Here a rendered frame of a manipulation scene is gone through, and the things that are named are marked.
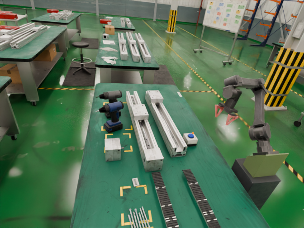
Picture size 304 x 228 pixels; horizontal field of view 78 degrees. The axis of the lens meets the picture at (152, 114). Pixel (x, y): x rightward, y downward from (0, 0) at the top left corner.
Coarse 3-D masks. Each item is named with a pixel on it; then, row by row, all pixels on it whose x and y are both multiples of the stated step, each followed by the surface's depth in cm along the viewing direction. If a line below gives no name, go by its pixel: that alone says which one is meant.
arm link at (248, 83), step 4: (232, 76) 106; (236, 76) 106; (224, 80) 109; (228, 80) 107; (232, 80) 105; (236, 80) 104; (244, 80) 115; (248, 80) 120; (252, 80) 125; (256, 80) 129; (260, 80) 127; (228, 84) 107; (232, 84) 106; (236, 84) 105; (244, 84) 114; (248, 84) 119; (252, 84) 123; (256, 84) 128; (260, 84) 129; (248, 88) 135
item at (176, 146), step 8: (152, 104) 161; (160, 104) 163; (152, 112) 161; (160, 112) 157; (160, 120) 142; (168, 120) 145; (160, 128) 142; (168, 128) 139; (176, 128) 135; (168, 136) 127; (176, 136) 130; (168, 144) 125; (176, 144) 125; (184, 144) 121; (176, 152) 121; (184, 152) 123
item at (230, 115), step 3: (225, 108) 108; (225, 111) 108; (228, 111) 106; (228, 114) 106; (231, 114) 104; (234, 114) 106; (228, 117) 106; (231, 117) 105; (234, 117) 107; (237, 117) 107; (228, 120) 107; (231, 120) 109; (228, 123) 110
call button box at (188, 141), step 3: (183, 135) 135; (186, 135) 134; (183, 138) 136; (186, 138) 131; (189, 138) 131; (192, 138) 131; (195, 138) 132; (186, 141) 131; (189, 141) 130; (192, 141) 130; (195, 141) 131; (186, 144) 131; (189, 144) 132; (192, 144) 132; (195, 144) 133
